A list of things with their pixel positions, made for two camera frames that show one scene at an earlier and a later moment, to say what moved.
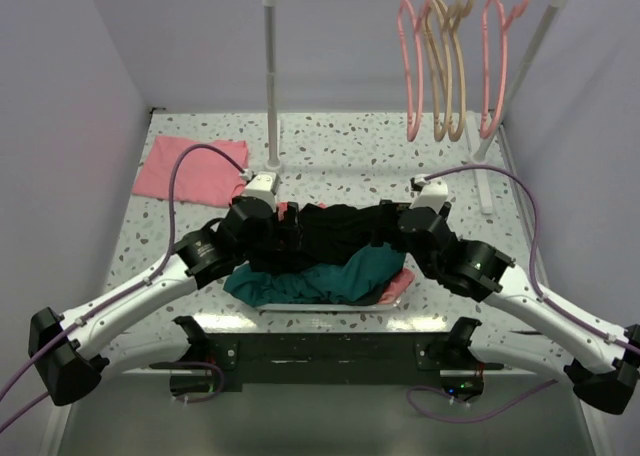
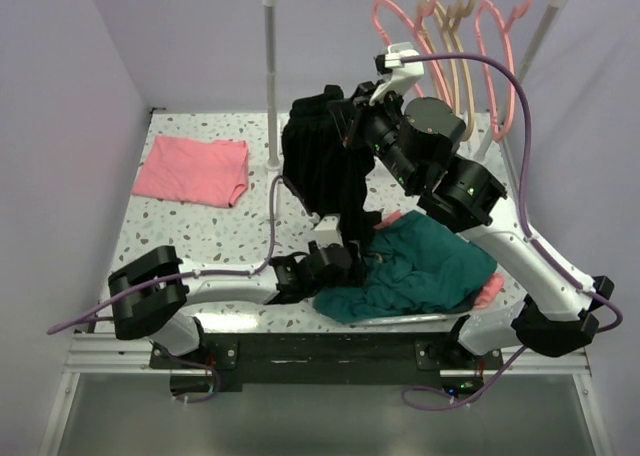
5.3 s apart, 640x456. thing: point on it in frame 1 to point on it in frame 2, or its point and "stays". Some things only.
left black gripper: (271, 244) to (356, 275)
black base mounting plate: (223, 362) stays
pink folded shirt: (203, 178) stays
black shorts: (319, 231) to (329, 175)
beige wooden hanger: (438, 40) to (468, 79)
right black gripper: (400, 240) to (353, 112)
